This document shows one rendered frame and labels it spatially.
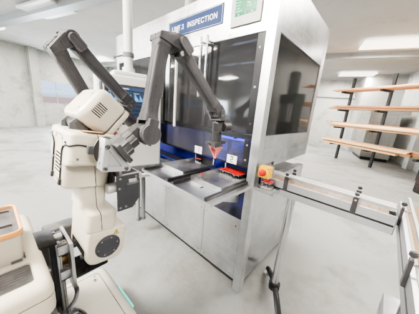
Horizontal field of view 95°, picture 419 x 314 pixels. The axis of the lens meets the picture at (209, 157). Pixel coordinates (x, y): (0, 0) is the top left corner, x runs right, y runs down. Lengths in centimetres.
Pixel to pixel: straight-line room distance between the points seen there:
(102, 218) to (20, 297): 31
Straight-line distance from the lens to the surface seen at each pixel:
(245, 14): 143
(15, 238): 90
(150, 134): 75
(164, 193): 209
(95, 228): 97
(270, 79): 125
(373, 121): 905
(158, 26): 213
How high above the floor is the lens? 135
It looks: 14 degrees down
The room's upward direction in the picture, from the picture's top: 5 degrees clockwise
